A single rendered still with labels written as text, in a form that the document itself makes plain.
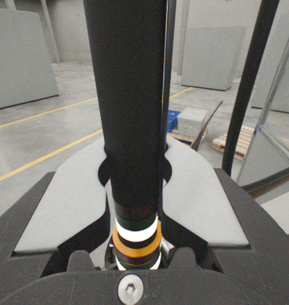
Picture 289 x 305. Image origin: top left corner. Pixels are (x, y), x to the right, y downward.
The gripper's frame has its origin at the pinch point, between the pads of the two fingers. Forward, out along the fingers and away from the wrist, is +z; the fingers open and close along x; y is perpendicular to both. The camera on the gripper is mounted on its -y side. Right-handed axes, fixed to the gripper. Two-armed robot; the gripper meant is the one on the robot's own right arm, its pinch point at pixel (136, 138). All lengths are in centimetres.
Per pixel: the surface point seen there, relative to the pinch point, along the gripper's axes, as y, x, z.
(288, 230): 28.9, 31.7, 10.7
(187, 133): 130, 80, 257
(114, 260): 28.3, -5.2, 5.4
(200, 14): -130, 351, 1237
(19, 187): 149, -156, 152
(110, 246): 29.6, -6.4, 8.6
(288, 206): 27.0, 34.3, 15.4
